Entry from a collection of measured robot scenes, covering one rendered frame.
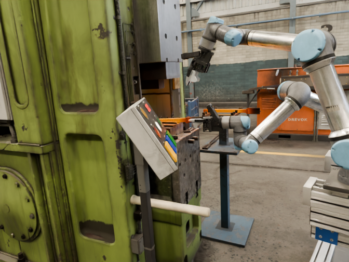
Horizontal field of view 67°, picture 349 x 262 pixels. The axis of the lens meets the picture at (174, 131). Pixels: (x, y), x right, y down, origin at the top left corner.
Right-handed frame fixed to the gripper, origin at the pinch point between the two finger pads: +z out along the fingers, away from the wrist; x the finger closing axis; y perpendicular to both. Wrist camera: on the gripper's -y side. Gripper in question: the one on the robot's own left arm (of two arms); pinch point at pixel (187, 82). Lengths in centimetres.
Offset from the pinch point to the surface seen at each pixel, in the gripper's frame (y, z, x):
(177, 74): -13.8, 2.5, 17.3
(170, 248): 33, 103, -2
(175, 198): 22, 67, -2
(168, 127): -2.3, 31.2, 5.8
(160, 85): -20.0, 12.3, 13.1
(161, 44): -21.3, -12.6, -1.7
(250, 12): -158, -103, 769
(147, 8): -35.6, -26.8, -2.7
